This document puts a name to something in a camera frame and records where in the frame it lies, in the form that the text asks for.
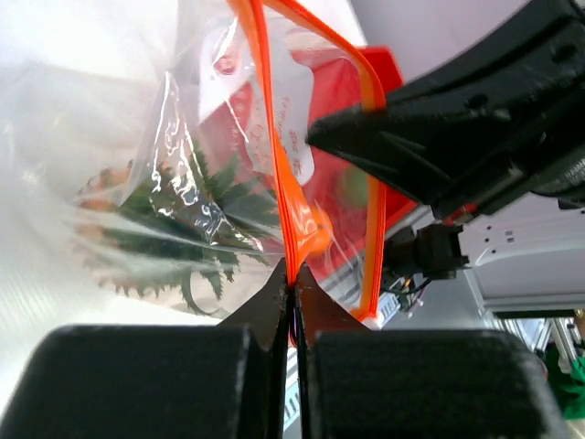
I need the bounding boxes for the aluminium mounting rail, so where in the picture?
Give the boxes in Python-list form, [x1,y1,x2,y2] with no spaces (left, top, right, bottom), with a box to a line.
[378,273,585,358]

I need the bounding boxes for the red plastic tray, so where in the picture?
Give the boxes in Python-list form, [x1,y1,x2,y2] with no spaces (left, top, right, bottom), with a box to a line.
[199,41,413,289]

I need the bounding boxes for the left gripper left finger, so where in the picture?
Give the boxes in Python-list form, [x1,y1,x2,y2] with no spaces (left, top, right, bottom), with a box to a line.
[1,263,289,438]

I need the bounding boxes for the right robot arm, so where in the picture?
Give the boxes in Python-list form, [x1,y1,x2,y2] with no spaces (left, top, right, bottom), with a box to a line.
[307,1,584,318]

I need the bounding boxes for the green toy lime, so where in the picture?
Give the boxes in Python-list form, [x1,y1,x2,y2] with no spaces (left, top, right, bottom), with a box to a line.
[335,166,368,209]

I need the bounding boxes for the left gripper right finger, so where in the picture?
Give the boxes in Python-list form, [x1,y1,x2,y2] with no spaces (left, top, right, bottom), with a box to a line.
[294,267,569,438]

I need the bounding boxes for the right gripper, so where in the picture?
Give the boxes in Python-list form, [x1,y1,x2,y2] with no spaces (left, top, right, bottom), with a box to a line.
[318,1,584,220]

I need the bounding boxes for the toy orange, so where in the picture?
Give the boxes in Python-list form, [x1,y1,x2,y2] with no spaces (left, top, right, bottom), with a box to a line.
[302,205,334,257]

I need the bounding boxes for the toy pineapple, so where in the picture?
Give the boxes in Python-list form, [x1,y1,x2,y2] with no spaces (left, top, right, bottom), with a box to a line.
[76,149,280,317]

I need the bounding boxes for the clear zip top bag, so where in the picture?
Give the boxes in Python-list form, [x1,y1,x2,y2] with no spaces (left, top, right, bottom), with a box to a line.
[1,1,386,321]

